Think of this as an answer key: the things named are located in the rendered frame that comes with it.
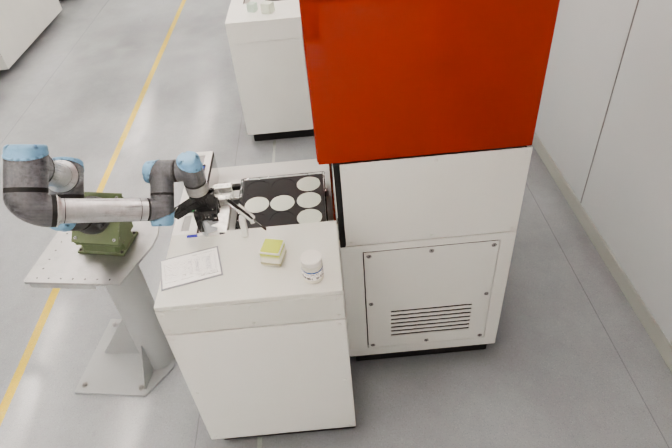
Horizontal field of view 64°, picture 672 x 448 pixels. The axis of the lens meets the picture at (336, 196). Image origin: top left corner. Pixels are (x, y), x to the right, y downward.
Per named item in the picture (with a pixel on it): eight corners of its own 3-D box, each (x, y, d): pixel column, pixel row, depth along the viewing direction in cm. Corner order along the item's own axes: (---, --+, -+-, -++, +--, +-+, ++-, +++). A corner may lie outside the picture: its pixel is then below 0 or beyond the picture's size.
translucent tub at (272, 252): (287, 252, 192) (285, 239, 187) (281, 268, 186) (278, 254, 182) (267, 250, 193) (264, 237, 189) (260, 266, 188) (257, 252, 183)
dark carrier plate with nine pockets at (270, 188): (322, 174, 237) (322, 173, 237) (326, 227, 211) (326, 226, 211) (244, 181, 237) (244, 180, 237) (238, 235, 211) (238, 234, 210)
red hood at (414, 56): (472, 47, 250) (486, -96, 212) (532, 145, 187) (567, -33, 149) (310, 62, 249) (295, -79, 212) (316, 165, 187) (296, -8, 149)
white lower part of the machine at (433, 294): (455, 237, 328) (466, 122, 276) (494, 354, 264) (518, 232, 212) (339, 248, 328) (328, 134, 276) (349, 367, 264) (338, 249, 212)
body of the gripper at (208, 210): (219, 223, 191) (211, 198, 183) (194, 225, 191) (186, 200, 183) (221, 208, 196) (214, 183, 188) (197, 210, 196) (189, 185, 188)
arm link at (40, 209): (3, 231, 149) (180, 225, 176) (3, 191, 149) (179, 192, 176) (1, 231, 158) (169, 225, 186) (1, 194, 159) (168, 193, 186)
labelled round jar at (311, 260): (323, 267, 185) (321, 248, 179) (324, 283, 179) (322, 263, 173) (303, 269, 185) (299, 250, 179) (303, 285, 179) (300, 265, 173)
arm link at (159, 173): (140, 193, 175) (174, 192, 175) (140, 158, 176) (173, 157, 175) (150, 194, 183) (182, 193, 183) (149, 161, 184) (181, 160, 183)
